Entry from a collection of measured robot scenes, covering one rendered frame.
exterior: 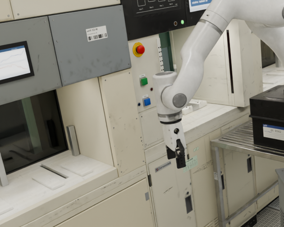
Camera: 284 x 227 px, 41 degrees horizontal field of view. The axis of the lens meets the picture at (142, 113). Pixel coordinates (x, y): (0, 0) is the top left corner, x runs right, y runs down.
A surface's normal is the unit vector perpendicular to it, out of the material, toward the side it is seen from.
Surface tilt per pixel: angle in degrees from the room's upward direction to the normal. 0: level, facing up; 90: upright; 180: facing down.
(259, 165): 90
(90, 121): 90
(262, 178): 90
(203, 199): 90
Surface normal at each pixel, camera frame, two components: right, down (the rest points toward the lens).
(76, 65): 0.65, 0.12
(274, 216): -0.15, -0.95
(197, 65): 0.61, -0.46
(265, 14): -0.43, 0.28
